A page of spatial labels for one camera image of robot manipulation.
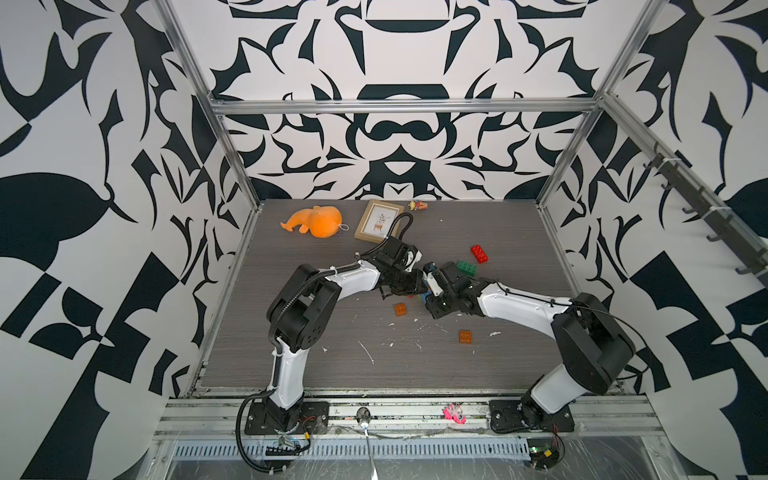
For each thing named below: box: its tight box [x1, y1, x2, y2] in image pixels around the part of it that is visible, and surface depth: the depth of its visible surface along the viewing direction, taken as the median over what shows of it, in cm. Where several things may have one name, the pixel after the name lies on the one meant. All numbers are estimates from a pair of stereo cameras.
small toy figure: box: [408, 200, 429, 211], surface depth 120 cm
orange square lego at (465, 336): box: [459, 330, 473, 344], surface depth 89 cm
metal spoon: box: [356, 406, 378, 480], surface depth 76 cm
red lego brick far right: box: [470, 244, 489, 264], surface depth 107 cm
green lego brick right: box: [457, 261, 478, 277], surface depth 101 cm
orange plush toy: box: [280, 205, 342, 238], surface depth 108 cm
